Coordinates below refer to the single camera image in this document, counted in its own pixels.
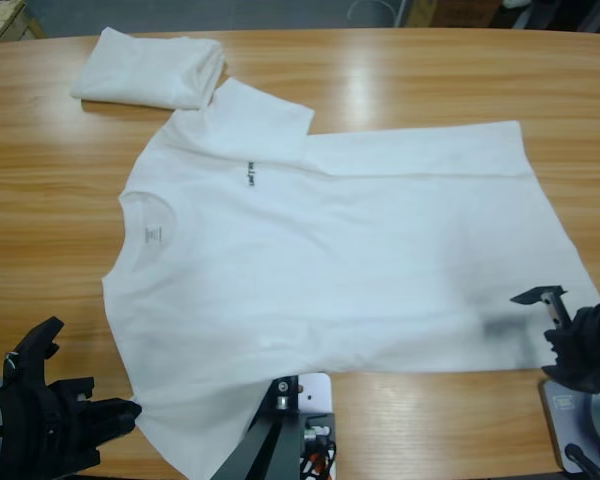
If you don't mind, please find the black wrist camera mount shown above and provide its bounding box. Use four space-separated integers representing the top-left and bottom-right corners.
2 315 66 396
509 283 574 330

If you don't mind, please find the dark camera stand post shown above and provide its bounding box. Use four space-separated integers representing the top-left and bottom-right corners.
213 373 302 480

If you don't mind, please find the white t-shirt with black print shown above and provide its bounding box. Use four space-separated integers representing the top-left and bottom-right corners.
102 77 600 459

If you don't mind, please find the brown cardboard box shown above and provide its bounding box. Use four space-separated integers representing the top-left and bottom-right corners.
407 0 499 29

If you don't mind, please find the wooden crate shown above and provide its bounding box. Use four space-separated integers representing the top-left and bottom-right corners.
0 0 47 46

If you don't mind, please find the black base cable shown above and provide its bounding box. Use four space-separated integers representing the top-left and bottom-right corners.
563 442 600 480

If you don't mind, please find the orange cable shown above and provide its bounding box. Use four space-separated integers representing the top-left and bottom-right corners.
299 442 337 480

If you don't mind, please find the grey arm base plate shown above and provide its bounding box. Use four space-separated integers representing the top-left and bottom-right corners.
538 379 600 475

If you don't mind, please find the white mounting block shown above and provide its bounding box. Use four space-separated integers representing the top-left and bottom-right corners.
267 372 335 417

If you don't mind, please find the folded white t-shirt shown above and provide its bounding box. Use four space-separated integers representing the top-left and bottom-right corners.
69 27 226 112

